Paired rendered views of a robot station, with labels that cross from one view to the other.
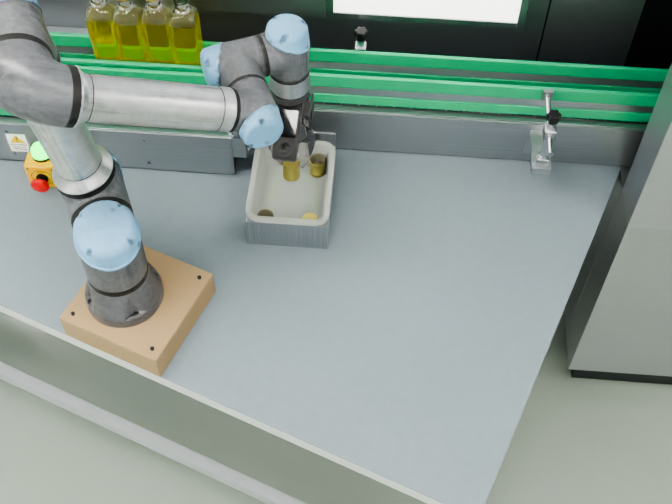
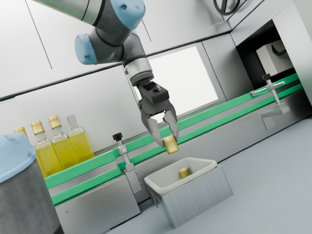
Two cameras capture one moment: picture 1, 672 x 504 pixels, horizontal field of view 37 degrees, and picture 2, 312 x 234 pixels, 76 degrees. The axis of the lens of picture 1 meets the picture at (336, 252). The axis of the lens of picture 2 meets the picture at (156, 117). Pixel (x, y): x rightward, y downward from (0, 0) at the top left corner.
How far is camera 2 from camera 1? 1.74 m
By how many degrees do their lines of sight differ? 60
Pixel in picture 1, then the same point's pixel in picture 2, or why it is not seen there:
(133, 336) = not seen: outside the picture
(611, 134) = (288, 100)
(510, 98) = (241, 104)
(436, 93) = (212, 116)
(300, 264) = (226, 210)
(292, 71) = (136, 47)
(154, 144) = (75, 212)
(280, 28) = not seen: hidden behind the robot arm
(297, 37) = not seen: hidden behind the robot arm
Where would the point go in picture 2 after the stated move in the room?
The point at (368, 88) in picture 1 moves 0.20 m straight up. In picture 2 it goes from (183, 127) to (165, 82)
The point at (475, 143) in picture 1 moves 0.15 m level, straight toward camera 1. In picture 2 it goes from (246, 135) to (269, 135)
